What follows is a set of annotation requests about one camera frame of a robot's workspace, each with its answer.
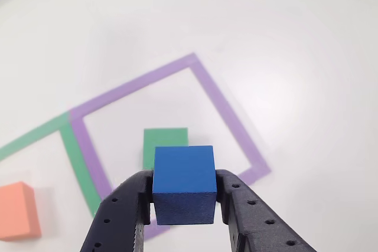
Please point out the small blue foam cube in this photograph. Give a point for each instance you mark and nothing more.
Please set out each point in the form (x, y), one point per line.
(183, 175)

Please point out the green foam cube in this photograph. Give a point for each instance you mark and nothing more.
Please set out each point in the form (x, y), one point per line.
(165, 138)

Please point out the orange foam block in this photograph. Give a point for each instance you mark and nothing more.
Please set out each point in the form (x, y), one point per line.
(17, 210)

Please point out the green tape square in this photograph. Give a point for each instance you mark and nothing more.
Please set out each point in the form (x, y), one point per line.
(76, 160)

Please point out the purple tape square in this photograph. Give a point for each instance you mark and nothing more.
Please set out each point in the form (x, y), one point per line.
(218, 95)

